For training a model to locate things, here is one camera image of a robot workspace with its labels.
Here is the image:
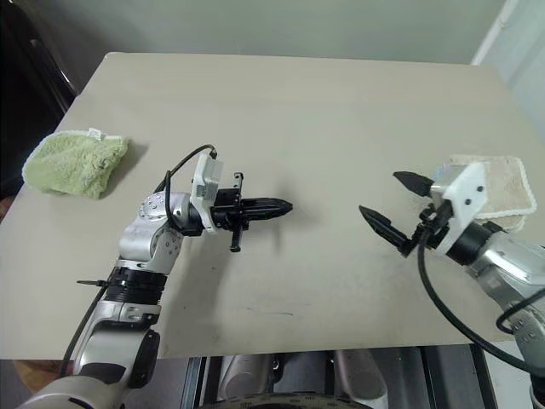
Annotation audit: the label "dark cabinet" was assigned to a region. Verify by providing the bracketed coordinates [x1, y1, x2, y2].
[0, 0, 80, 201]

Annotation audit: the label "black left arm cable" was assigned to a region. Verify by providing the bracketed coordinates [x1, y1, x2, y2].
[59, 144, 219, 378]

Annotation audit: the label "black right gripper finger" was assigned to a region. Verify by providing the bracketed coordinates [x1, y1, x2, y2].
[392, 170, 434, 198]
[358, 204, 413, 255]

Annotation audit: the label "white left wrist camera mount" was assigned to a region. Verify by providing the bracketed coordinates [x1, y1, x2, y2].
[190, 152, 226, 237]

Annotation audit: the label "black zip tie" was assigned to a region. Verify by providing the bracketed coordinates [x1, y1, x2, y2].
[76, 278, 114, 290]

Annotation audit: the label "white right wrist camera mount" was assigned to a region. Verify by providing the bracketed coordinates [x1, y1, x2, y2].
[428, 161, 487, 256]

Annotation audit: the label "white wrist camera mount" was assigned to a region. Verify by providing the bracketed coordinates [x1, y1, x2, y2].
[428, 161, 487, 256]
[190, 152, 226, 237]

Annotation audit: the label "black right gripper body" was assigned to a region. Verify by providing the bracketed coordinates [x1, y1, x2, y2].
[399, 200, 453, 259]

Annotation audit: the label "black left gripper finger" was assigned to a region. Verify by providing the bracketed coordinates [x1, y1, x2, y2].
[244, 207, 295, 222]
[244, 196, 295, 211]

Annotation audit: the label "beige fluffy towel white edging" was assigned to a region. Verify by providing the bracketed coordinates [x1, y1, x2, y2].
[442, 153, 537, 233]

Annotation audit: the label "green fluffy towel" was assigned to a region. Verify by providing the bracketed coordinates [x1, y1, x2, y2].
[21, 126, 131, 200]

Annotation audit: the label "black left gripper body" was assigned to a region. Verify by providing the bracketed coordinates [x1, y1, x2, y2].
[209, 171, 257, 253]

